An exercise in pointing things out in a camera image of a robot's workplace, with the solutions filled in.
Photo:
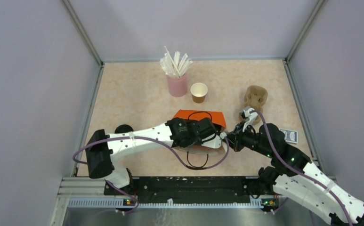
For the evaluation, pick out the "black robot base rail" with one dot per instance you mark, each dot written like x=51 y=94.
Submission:
x=199 y=190

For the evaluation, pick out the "orange paper bag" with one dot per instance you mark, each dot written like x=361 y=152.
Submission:
x=200 y=117

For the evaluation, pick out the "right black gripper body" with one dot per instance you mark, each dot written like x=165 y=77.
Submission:
x=247 y=139

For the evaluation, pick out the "bundle of white wrapped straws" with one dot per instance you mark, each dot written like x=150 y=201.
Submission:
x=175 y=66

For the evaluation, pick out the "black plastic lid stack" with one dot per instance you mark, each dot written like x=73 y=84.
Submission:
x=124 y=128

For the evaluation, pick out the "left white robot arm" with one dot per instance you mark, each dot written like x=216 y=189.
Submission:
x=104 y=150

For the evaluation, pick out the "pink cylindrical straw holder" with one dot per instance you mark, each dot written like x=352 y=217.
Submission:
x=177 y=87

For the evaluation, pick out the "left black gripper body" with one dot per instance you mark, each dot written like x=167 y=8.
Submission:
x=196 y=142

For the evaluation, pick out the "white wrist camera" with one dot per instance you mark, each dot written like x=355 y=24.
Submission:
x=215 y=141
x=249 y=115

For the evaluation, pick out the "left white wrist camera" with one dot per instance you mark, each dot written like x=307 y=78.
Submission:
x=215 y=141

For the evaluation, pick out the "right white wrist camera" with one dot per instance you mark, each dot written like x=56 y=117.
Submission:
x=249 y=115

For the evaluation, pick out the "blue playing card deck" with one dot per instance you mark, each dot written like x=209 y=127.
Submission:
x=290 y=136

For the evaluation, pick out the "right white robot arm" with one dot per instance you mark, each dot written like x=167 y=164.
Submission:
x=293 y=175

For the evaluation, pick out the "stack of brown paper cups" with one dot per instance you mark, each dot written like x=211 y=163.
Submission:
x=199 y=91

